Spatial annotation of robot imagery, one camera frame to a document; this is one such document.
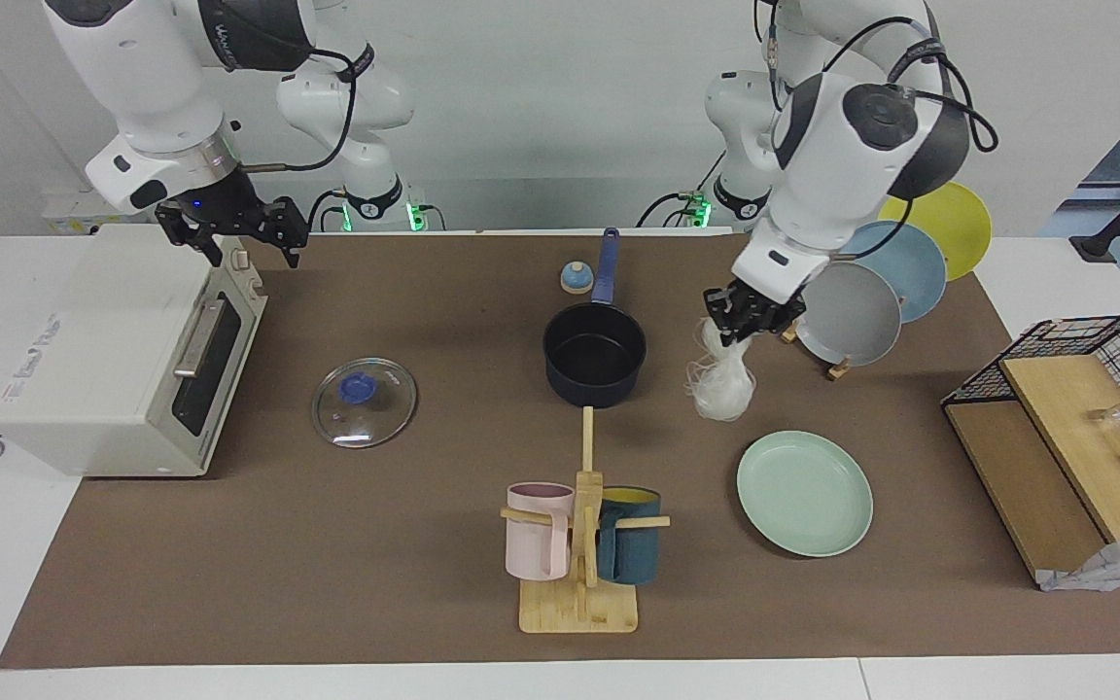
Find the pink mug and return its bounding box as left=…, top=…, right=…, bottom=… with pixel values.
left=506, top=482, right=577, bottom=582

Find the wooden plate rack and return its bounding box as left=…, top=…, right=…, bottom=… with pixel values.
left=779, top=321, right=858, bottom=382

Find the light green plate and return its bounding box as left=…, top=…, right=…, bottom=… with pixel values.
left=737, top=431, right=874, bottom=558

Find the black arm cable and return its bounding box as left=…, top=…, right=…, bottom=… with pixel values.
left=229, top=39, right=371, bottom=176
left=752, top=0, right=999, bottom=155

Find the grey plate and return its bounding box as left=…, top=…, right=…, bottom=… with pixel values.
left=795, top=261, right=903, bottom=368

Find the brown table mat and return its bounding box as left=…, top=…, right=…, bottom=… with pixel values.
left=0, top=233, right=1120, bottom=670

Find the black pot with blue handle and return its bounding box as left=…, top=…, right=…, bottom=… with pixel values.
left=542, top=228, right=648, bottom=408

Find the dark teal mug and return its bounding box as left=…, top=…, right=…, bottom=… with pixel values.
left=597, top=486, right=663, bottom=586

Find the beige toaster oven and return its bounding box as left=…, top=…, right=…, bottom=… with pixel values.
left=0, top=224, right=269, bottom=479

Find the clear plastic bag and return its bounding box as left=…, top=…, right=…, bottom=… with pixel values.
left=684, top=321, right=757, bottom=423

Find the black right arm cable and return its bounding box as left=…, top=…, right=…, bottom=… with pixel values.
left=229, top=39, right=371, bottom=176

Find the wire basket on wood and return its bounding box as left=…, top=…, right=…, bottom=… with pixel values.
left=944, top=355, right=1120, bottom=584

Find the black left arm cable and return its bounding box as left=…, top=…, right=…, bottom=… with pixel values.
left=752, top=0, right=999, bottom=155

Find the yellow plate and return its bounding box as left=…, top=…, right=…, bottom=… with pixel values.
left=879, top=182, right=993, bottom=283

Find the glass lid with blue knob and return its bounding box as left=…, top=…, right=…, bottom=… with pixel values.
left=312, top=358, right=418, bottom=449

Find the light blue plate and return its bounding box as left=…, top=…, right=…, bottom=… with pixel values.
left=847, top=221, right=948, bottom=324

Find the black wire basket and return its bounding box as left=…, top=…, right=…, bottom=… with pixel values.
left=942, top=314, right=1120, bottom=450

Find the grey patterned cloth bag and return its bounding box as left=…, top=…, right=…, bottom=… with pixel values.
left=1036, top=528, right=1120, bottom=592

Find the wooden mug tree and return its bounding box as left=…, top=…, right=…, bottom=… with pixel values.
left=500, top=406, right=671, bottom=635

